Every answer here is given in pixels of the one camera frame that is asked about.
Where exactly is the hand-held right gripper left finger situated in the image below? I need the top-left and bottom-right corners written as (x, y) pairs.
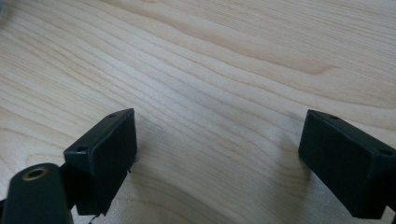
top-left (63, 107), bottom-right (138, 217)

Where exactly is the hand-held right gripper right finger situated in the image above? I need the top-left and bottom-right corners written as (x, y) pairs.
top-left (297, 108), bottom-right (396, 220)

